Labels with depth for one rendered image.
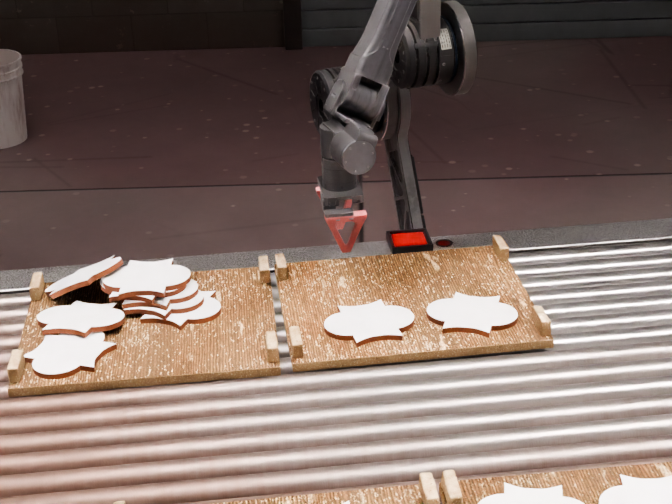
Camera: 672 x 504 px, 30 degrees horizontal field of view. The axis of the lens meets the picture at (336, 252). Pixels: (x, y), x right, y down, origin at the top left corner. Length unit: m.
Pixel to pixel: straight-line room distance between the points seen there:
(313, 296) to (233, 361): 0.24
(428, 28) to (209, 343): 0.95
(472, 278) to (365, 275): 0.18
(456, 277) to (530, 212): 2.56
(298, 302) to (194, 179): 3.04
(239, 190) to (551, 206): 1.21
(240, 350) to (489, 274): 0.48
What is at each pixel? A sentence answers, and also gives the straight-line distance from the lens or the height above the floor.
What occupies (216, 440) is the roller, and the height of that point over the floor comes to 0.92.
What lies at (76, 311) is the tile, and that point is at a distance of 2.10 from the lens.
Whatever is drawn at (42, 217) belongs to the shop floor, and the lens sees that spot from 4.90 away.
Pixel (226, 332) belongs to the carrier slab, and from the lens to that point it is 2.02.
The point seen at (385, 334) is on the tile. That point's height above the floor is 0.95.
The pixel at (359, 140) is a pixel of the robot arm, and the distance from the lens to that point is 1.95.
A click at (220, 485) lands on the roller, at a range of 1.71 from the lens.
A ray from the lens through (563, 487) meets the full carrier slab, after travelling 1.67.
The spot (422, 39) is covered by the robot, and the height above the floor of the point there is 1.18.
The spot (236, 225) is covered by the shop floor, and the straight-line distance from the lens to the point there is 4.66.
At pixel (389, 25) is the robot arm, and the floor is 1.38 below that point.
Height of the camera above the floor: 1.92
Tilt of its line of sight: 26 degrees down
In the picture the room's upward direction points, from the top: 2 degrees counter-clockwise
